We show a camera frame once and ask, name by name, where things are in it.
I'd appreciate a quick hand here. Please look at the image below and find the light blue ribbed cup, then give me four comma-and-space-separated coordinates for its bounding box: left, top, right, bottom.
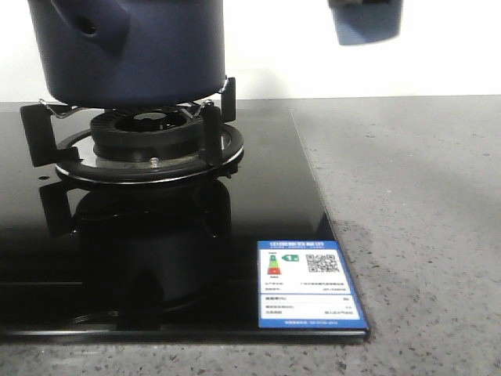
327, 0, 403, 46

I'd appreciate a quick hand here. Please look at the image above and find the black round gas burner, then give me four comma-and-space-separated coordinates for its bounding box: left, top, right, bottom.
90, 109, 203, 162

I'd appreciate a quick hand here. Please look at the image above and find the black pot support grate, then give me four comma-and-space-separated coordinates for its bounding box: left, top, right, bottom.
20, 78, 243, 185

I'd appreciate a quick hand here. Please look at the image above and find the blue energy label sticker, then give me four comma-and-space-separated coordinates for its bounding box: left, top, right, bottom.
258, 240, 369, 331

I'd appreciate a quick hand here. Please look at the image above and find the black glass gas stove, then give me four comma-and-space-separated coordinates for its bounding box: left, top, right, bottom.
0, 108, 371, 345

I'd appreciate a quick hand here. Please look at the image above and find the dark blue cooking pot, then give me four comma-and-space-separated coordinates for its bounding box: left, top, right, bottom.
28, 1, 225, 108

